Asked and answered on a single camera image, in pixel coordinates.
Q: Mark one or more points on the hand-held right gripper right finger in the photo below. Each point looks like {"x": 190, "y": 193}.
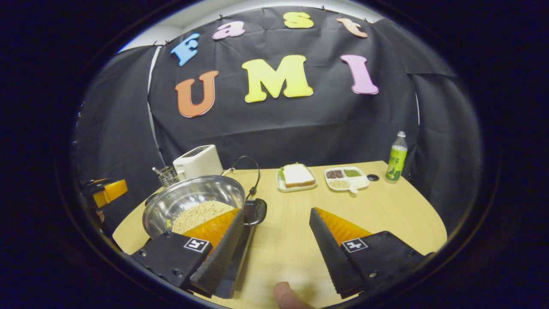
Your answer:
{"x": 334, "y": 257}

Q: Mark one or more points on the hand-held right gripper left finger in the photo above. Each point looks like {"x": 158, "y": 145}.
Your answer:
{"x": 218, "y": 257}

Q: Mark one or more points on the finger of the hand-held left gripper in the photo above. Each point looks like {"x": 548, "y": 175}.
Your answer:
{"x": 112, "y": 189}

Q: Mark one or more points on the black induction cooktop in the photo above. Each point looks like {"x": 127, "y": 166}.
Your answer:
{"x": 240, "y": 266}

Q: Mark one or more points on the stainless steel pot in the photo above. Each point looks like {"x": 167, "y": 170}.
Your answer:
{"x": 188, "y": 193}

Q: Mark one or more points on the pile of soybeans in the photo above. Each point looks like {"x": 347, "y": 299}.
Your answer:
{"x": 197, "y": 214}

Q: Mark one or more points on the white divided grain tray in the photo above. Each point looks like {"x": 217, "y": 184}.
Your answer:
{"x": 358, "y": 182}

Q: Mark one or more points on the white sandwich plate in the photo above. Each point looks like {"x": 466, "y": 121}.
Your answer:
{"x": 296, "y": 189}

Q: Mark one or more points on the black table grommet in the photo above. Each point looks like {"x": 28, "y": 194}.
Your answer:
{"x": 373, "y": 177}

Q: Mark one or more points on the white toaster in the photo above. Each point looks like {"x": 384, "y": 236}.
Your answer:
{"x": 199, "y": 163}

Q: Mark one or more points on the green drink bottle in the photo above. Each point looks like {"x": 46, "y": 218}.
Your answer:
{"x": 396, "y": 161}

